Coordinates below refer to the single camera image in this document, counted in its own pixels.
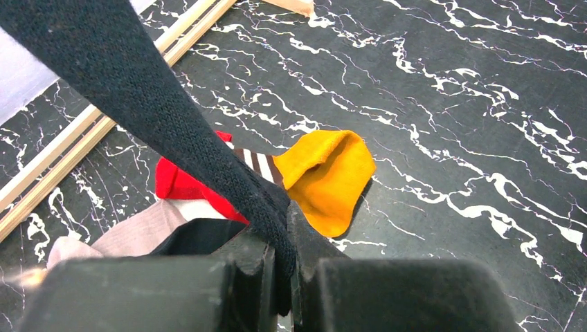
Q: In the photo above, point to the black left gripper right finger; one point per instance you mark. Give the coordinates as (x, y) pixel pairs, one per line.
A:
(333, 292)

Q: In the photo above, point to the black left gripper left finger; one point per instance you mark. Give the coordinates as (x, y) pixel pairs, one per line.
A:
(229, 290)

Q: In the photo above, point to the black sock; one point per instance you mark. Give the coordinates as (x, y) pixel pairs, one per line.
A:
(200, 236)
(101, 49)

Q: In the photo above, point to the white sock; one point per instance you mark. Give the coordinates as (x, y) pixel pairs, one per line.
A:
(196, 209)

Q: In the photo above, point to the grey sock brown stripes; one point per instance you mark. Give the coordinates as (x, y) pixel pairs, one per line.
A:
(135, 236)

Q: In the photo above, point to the mustard yellow sock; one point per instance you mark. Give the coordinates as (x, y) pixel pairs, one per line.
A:
(325, 172)

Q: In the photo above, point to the red bear sock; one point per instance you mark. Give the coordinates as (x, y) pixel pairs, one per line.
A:
(171, 182)

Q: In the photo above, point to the wooden hanging rack frame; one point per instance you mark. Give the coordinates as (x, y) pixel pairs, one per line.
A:
(70, 146)

